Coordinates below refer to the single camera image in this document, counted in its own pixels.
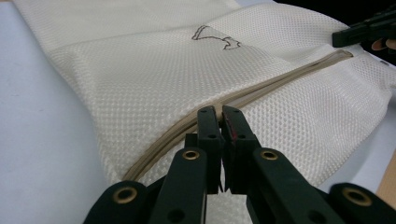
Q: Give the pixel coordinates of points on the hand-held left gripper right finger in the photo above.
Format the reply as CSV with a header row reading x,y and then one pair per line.
x,y
239,143

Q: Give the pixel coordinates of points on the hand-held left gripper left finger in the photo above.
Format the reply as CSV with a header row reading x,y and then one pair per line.
x,y
208,140

